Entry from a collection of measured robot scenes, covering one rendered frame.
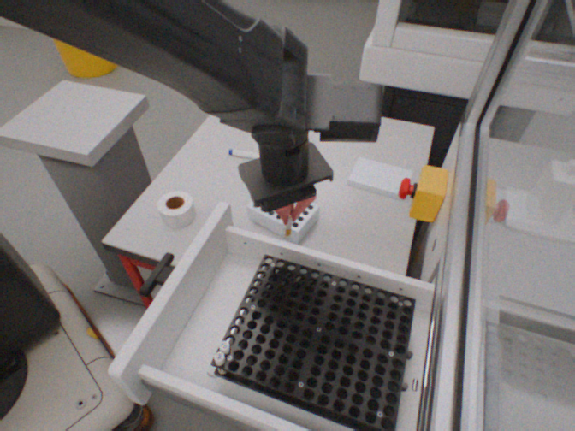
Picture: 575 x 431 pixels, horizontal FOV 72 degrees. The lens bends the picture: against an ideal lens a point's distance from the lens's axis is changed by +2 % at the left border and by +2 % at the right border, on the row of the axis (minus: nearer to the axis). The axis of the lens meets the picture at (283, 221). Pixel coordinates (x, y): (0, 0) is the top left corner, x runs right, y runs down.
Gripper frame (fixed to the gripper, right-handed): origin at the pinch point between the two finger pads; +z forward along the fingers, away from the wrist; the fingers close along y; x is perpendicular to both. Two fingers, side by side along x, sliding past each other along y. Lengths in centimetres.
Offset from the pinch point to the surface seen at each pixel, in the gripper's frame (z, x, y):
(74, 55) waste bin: 86, 245, -48
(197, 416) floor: 95, 8, -32
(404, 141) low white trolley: 25, 29, 43
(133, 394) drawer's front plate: 8.2, -11.6, -26.1
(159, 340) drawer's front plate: 6.9, -6.8, -21.4
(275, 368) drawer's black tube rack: 6.0, -16.4, -8.9
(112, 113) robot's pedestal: 22, 70, -23
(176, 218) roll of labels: 17.7, 22.3, -15.3
